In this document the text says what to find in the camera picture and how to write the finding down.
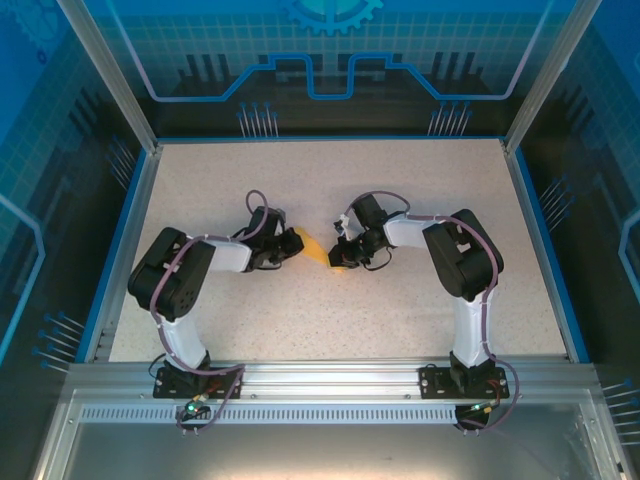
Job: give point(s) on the yellow cloth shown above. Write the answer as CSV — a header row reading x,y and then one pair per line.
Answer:
x,y
315,250

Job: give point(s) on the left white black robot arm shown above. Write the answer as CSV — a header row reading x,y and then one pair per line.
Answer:
x,y
170,275

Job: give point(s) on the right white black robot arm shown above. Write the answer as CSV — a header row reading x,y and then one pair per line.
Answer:
x,y
460,255

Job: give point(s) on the aluminium mounting rail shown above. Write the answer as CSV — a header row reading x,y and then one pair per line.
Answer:
x,y
325,380

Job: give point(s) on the blue aluminium table side rail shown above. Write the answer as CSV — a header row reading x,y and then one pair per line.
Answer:
x,y
524,200
142,200

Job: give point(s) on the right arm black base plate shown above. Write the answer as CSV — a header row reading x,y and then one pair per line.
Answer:
x,y
432,385

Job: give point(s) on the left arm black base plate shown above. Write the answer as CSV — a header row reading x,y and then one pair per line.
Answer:
x,y
167,387

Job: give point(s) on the aluminium frame post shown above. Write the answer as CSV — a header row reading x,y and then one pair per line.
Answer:
x,y
550,75
110,75

